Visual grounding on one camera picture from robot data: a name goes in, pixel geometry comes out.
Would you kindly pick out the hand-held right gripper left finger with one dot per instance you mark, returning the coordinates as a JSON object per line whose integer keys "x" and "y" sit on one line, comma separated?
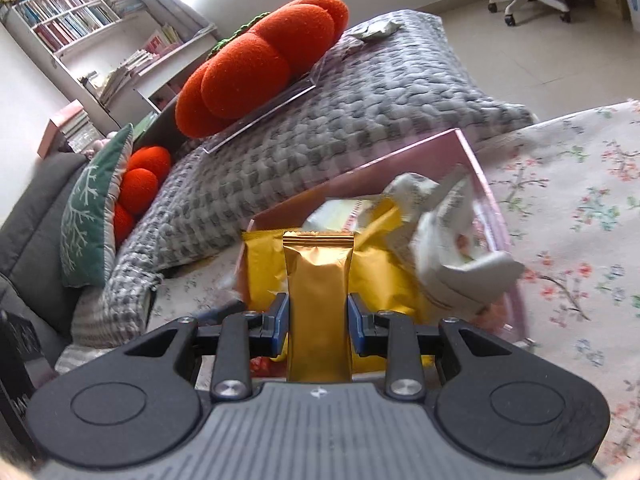
{"x": 280, "y": 325}

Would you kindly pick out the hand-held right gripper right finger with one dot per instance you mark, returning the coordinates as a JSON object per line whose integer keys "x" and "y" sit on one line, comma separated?
{"x": 356, "y": 325}

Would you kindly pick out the gold snack packet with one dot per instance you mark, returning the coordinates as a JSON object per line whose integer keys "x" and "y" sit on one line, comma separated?
{"x": 317, "y": 300}

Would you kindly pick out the grey-green snack packet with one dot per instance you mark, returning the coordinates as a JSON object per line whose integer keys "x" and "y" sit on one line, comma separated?
{"x": 450, "y": 245}

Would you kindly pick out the pink cardboard box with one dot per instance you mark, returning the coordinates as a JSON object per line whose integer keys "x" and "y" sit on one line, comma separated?
{"x": 360, "y": 180}

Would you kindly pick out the large yellow snack packet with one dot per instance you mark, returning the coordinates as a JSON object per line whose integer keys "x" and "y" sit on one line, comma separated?
{"x": 380, "y": 280}

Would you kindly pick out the pale yellow snack packet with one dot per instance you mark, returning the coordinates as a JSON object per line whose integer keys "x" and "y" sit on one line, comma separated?
{"x": 340, "y": 215}

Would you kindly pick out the dark grey sofa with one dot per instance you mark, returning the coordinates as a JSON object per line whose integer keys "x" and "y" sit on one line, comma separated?
{"x": 30, "y": 210}

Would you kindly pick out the green pillow with white branches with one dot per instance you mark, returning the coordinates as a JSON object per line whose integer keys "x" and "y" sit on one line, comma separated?
{"x": 92, "y": 215}

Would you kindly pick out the small orange pumpkin cushion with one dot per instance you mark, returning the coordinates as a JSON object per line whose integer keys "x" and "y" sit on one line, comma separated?
{"x": 142, "y": 180}

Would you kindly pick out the clear acrylic tray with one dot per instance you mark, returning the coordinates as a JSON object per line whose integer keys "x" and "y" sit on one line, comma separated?
{"x": 280, "y": 105}

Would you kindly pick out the grey quilted pillow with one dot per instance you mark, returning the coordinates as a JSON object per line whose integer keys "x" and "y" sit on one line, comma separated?
{"x": 380, "y": 95}

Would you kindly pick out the pink plush toy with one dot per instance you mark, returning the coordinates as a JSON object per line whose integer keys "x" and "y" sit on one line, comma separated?
{"x": 102, "y": 144}

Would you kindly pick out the floral printed cloth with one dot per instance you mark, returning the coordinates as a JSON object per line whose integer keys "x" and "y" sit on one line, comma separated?
{"x": 575, "y": 210}

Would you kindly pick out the pile of pink-covered books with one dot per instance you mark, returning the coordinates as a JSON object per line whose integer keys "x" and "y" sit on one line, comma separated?
{"x": 67, "y": 127}

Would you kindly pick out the large orange pumpkin cushion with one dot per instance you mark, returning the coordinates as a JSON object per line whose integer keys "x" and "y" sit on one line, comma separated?
{"x": 260, "y": 60}

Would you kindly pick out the white bookshelf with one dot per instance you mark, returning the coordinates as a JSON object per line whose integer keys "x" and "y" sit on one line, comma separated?
{"x": 150, "y": 65}

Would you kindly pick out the silver-green snack packet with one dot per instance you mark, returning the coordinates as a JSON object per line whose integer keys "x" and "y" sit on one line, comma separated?
{"x": 375, "y": 29}

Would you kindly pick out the rows of colourful books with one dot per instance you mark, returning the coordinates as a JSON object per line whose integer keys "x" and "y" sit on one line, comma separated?
{"x": 65, "y": 5}

